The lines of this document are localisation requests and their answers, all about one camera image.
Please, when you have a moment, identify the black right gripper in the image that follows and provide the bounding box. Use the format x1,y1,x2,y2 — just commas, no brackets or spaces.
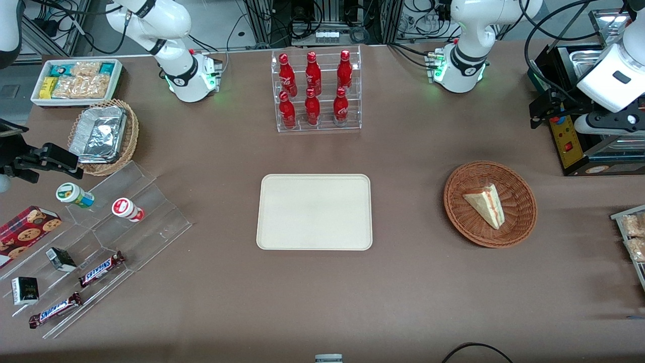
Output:
0,135,84,184

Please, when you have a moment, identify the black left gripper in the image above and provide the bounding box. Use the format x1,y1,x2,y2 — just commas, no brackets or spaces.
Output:
529,90,582,130

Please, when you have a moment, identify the triangular sandwich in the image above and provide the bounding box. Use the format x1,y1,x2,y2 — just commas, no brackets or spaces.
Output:
462,183,506,231

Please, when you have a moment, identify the oval tan wicker basket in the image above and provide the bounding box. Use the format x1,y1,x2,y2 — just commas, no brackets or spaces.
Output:
68,99,140,177

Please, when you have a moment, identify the round brown wicker basket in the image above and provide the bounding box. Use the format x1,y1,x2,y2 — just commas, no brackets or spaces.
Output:
443,160,538,249

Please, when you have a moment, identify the grey metal snack tray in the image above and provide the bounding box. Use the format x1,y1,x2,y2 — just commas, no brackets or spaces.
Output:
610,204,645,292

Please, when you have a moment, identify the cream plastic tray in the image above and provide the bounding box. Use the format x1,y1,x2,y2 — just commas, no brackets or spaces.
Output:
256,174,373,251

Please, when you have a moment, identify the green lid drink cup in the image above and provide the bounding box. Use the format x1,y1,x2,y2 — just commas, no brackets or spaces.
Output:
55,183,96,209

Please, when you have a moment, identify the aluminium foil container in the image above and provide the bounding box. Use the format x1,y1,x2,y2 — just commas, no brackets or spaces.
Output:
69,105,128,165

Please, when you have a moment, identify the black food warmer cabinet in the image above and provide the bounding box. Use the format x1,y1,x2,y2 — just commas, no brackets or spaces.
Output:
527,9,645,177

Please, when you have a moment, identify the steel food pan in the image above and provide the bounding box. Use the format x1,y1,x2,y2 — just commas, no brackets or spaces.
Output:
569,49,606,84

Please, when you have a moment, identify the red lid drink cup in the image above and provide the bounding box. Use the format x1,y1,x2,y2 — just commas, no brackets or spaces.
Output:
111,198,146,223

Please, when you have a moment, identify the yellow snack packet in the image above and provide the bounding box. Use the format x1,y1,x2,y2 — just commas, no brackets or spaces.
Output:
39,76,59,100

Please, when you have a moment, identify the clear cracker bag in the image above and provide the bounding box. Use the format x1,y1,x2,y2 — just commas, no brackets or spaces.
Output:
71,61,102,79
620,212,645,238
623,236,645,263
52,75,110,100

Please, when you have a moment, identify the red cookie box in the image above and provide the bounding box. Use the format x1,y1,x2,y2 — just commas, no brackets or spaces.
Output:
0,205,63,270

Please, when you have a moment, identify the white snack bin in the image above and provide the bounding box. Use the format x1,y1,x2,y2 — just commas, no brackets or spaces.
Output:
30,58,124,108

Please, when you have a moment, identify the brown Snickers bar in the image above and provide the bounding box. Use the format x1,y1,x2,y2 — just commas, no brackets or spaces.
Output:
28,291,83,330
78,251,127,289

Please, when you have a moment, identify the clear acrylic stepped display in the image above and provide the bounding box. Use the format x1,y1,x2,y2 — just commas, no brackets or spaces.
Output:
0,160,194,340

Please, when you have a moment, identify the small black white box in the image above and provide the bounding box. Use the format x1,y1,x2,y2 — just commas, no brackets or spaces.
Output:
11,276,40,307

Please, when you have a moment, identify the red cola bottle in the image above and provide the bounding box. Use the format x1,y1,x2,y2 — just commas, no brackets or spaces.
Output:
278,53,298,98
304,88,321,127
278,91,297,130
336,49,354,92
304,51,323,96
332,87,350,126

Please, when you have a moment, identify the clear acrylic bottle rack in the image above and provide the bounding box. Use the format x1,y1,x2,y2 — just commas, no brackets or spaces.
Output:
271,45,363,134

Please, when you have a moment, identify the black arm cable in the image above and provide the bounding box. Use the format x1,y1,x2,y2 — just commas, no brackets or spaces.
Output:
523,0,581,107

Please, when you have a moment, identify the aluminium frame rack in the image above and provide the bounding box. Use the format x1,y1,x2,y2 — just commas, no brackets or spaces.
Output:
244,0,404,47

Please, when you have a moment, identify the black floor cable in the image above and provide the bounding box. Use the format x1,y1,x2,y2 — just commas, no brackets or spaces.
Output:
441,342,514,363

